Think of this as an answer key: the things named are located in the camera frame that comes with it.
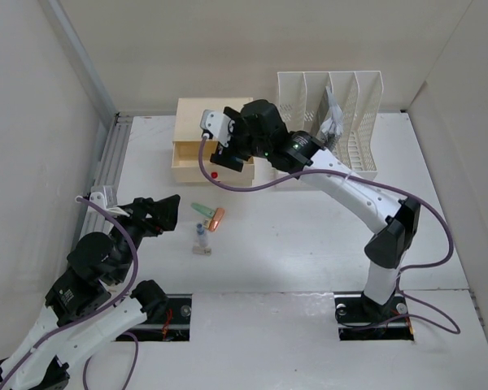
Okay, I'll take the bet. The small blue cap bottle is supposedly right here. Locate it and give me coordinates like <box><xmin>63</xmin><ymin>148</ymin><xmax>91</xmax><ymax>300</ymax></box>
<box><xmin>196</xmin><ymin>223</ymin><xmax>209</xmax><ymax>248</ymax></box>

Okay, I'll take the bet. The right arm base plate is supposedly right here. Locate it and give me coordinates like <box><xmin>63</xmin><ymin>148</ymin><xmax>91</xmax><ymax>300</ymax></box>
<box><xmin>333</xmin><ymin>292</ymin><xmax>414</xmax><ymax>341</ymax></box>

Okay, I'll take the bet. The aluminium rail frame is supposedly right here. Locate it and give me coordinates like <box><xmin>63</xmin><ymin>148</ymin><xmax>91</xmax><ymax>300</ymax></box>
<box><xmin>44</xmin><ymin>0</ymin><xmax>133</xmax><ymax>265</ymax></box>

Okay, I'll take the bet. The white perforated file organizer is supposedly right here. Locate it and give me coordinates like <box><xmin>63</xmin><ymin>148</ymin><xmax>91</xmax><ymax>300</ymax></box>
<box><xmin>277</xmin><ymin>71</ymin><xmax>384</xmax><ymax>180</ymax></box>

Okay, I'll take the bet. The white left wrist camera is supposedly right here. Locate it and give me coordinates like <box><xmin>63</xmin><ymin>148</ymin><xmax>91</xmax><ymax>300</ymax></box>
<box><xmin>89</xmin><ymin>185</ymin><xmax>118</xmax><ymax>210</ymax></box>

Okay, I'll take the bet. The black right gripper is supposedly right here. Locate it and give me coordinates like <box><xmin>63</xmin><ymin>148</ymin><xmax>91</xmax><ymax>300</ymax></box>
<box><xmin>209</xmin><ymin>106</ymin><xmax>270</xmax><ymax>172</ymax></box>

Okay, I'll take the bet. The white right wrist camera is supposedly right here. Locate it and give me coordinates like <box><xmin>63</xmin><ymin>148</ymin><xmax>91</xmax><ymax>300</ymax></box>
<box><xmin>200</xmin><ymin>110</ymin><xmax>233</xmax><ymax>147</ymax></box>

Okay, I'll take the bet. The green highlighter pen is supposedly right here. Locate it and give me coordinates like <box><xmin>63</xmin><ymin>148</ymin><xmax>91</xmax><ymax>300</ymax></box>
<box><xmin>191</xmin><ymin>202</ymin><xmax>215</xmax><ymax>219</ymax></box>

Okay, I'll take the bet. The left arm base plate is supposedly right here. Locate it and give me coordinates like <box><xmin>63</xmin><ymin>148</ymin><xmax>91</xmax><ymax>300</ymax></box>
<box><xmin>115</xmin><ymin>294</ymin><xmax>193</xmax><ymax>342</ymax></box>

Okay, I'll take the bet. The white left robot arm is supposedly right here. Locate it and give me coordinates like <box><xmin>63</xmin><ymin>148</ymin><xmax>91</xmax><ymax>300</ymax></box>
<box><xmin>0</xmin><ymin>194</ymin><xmax>181</xmax><ymax>389</ymax></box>

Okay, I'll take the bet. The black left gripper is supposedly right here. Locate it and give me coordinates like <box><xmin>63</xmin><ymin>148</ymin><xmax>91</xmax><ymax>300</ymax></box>
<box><xmin>109</xmin><ymin>193</ymin><xmax>181</xmax><ymax>283</ymax></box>

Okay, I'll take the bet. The grey setup guide booklet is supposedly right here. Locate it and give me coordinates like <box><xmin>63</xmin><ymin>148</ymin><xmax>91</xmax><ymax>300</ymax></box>
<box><xmin>316</xmin><ymin>86</ymin><xmax>344</xmax><ymax>151</ymax></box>

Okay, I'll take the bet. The cream wooden drawer cabinet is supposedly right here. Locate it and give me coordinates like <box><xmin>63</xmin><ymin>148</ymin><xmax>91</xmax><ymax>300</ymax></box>
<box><xmin>171</xmin><ymin>97</ymin><xmax>255</xmax><ymax>187</ymax></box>

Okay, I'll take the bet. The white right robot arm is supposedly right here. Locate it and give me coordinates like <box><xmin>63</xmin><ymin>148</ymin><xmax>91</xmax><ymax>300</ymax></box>
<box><xmin>200</xmin><ymin>99</ymin><xmax>420</xmax><ymax>320</ymax></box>

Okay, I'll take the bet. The small beige eraser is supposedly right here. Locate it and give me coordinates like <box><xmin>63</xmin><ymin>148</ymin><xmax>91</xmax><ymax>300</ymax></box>
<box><xmin>192</xmin><ymin>245</ymin><xmax>211</xmax><ymax>256</ymax></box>

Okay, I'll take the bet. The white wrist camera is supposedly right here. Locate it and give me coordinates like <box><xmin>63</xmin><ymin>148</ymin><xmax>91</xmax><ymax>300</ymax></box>
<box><xmin>200</xmin><ymin>110</ymin><xmax>233</xmax><ymax>147</ymax></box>
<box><xmin>89</xmin><ymin>185</ymin><xmax>118</xmax><ymax>210</ymax></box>

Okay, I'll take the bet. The orange highlighter pen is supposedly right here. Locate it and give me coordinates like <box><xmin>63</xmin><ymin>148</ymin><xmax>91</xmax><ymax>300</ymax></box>
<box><xmin>208</xmin><ymin>208</ymin><xmax>225</xmax><ymax>232</ymax></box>

